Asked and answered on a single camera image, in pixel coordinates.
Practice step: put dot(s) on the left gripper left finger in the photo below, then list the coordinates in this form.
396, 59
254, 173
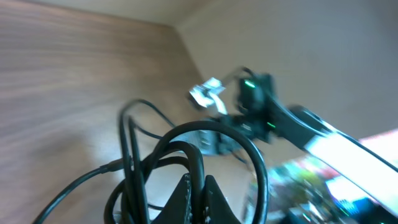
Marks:
177, 210

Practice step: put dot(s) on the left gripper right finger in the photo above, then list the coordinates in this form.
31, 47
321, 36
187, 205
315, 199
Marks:
216, 208

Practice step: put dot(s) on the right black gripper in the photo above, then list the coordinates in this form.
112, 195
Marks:
212, 143

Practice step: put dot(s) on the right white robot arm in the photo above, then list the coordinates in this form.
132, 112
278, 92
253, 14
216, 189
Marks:
262, 114

